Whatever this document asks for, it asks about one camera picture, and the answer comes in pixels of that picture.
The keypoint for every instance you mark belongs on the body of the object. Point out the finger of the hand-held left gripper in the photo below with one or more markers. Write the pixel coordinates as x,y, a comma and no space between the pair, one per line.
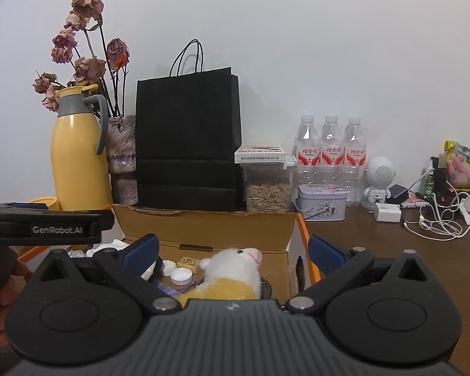
86,217
29,205

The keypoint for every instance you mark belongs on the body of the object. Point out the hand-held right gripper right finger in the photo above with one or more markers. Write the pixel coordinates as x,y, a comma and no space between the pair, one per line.
326,252

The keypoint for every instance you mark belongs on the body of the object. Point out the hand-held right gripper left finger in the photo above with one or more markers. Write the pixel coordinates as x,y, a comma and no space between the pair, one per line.
141,252

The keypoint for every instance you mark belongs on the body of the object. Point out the white bottle cap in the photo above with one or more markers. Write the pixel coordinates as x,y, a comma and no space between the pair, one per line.
181,277

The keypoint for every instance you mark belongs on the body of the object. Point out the purple woven cloth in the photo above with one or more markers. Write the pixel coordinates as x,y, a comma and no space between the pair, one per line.
172,289

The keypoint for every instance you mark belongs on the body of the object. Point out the small yellow block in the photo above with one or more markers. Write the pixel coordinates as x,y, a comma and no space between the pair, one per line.
188,264

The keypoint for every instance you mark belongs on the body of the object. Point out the red cardboard box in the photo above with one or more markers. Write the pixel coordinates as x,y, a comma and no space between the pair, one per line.
227,231

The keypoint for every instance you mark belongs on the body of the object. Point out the orange and white plush toy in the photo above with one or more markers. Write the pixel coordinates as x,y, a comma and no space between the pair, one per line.
231,274

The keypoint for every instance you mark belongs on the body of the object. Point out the yellow mug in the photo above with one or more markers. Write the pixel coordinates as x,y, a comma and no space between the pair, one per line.
43,201

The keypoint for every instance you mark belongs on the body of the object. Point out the lilac tin box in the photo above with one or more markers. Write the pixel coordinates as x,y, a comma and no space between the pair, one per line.
321,203

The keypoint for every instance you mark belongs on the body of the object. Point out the yellow thermos jug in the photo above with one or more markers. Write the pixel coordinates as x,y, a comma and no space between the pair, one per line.
78,164

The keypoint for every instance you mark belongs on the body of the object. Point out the glass vase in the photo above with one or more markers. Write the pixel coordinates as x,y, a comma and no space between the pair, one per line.
121,156

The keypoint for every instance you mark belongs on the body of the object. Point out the white charger block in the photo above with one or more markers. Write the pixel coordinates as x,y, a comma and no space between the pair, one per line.
387,213

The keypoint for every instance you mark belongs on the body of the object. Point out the clear seed container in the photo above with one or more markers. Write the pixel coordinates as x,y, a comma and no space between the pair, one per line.
268,192

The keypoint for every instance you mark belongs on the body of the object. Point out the black power adapter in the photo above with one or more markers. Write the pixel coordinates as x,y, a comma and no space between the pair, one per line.
398,194

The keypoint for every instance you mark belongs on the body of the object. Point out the white robot toy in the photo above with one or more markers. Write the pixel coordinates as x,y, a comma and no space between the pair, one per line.
380,176

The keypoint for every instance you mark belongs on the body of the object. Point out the black paper bag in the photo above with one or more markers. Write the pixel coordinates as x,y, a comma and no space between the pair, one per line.
188,145

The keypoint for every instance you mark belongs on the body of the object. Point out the white flat box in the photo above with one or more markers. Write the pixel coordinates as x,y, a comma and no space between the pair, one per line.
260,152

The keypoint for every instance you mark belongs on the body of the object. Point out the black upright device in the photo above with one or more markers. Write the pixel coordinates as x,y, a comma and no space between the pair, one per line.
438,178

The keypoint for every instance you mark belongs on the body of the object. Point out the yellow snack bag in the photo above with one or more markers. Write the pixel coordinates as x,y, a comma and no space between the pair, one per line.
462,164

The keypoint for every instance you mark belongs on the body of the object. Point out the dried flower bouquet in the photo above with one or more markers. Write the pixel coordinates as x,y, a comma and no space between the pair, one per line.
88,47

